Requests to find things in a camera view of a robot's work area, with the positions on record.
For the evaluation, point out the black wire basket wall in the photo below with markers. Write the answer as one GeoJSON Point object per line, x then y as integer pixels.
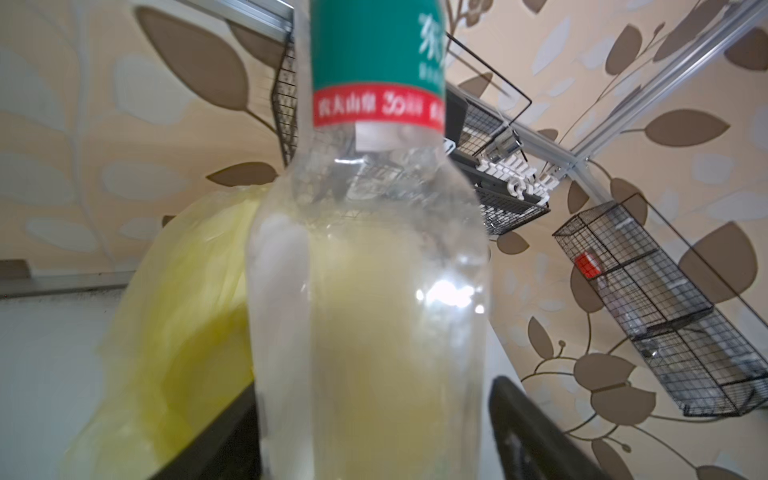
{"type": "Point", "coordinates": [672, 310]}
{"type": "Point", "coordinates": [502, 213]}

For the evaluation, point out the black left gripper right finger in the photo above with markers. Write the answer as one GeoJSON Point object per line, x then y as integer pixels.
{"type": "Point", "coordinates": [528, 443]}

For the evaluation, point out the black wire basket back wall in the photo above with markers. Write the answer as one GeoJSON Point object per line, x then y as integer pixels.
{"type": "Point", "coordinates": [502, 213]}

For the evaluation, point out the yellow plastic bin liner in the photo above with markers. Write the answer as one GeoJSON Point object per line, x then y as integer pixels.
{"type": "Point", "coordinates": [178, 350]}

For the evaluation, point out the red cap item in basket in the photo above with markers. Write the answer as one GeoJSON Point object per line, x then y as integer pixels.
{"type": "Point", "coordinates": [589, 265]}

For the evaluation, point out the clear bottle green red label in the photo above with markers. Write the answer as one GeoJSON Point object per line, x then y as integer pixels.
{"type": "Point", "coordinates": [367, 262]}

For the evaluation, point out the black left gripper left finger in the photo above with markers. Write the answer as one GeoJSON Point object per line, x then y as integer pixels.
{"type": "Point", "coordinates": [228, 448]}

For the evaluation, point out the black white tool in basket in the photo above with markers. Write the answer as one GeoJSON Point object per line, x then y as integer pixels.
{"type": "Point", "coordinates": [484, 142]}

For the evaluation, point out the black wire basket right wall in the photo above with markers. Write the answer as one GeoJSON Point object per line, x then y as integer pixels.
{"type": "Point", "coordinates": [672, 310]}

